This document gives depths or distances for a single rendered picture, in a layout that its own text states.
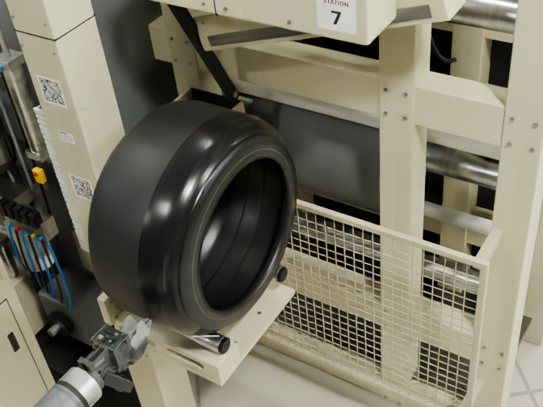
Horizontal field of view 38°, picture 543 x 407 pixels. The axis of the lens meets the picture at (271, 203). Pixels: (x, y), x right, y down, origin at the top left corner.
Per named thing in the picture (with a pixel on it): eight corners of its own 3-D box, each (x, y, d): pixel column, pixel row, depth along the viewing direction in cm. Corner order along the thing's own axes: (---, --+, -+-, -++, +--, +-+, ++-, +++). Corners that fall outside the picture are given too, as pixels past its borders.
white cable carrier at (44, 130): (81, 249, 223) (32, 108, 192) (93, 238, 226) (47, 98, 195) (92, 253, 221) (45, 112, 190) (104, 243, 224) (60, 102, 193)
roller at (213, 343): (114, 308, 212) (117, 292, 211) (124, 306, 216) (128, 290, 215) (219, 356, 196) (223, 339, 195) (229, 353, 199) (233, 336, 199)
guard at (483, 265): (229, 324, 282) (200, 171, 238) (233, 320, 283) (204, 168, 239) (469, 427, 241) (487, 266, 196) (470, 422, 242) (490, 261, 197)
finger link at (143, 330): (157, 309, 180) (131, 337, 174) (162, 327, 183) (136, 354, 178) (146, 305, 181) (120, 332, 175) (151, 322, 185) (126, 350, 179)
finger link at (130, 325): (146, 305, 181) (120, 332, 175) (151, 322, 185) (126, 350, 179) (136, 300, 183) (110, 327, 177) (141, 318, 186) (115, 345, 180)
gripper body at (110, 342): (132, 333, 172) (94, 371, 165) (140, 358, 178) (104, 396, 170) (106, 320, 176) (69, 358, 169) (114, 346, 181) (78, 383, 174)
